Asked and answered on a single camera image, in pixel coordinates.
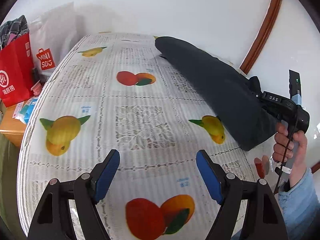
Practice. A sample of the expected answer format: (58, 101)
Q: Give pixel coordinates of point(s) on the pink small container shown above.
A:
(37, 89)

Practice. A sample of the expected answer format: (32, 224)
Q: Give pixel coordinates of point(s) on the fruit print tablecloth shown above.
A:
(116, 91)

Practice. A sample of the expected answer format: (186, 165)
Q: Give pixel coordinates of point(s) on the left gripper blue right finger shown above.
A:
(263, 218)

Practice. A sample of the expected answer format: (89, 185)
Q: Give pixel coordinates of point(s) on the grey plaid clothing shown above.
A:
(12, 30)

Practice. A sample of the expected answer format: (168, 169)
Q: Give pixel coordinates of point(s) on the white Miniso plastic bag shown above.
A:
(52, 35)

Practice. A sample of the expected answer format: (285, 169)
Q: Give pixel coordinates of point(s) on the green bed sheet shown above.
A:
(9, 209)

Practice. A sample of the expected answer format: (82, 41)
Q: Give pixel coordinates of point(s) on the right hand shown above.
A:
(285, 149)

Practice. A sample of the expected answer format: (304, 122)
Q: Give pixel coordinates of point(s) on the brown wooden door frame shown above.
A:
(262, 36)

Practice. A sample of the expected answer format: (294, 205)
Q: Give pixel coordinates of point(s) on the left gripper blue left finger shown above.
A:
(52, 218)

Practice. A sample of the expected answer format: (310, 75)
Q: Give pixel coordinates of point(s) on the blue and white box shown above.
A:
(26, 111)

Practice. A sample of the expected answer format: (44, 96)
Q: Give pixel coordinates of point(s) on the red paper shopping bag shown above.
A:
(16, 63)

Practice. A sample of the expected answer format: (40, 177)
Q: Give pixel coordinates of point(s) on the wooden bedside cabinet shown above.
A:
(12, 129)

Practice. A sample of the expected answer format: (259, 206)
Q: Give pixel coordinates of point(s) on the black sweatshirt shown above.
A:
(233, 97)

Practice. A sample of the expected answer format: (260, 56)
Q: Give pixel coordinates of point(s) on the blue denim sleeve forearm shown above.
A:
(300, 208)

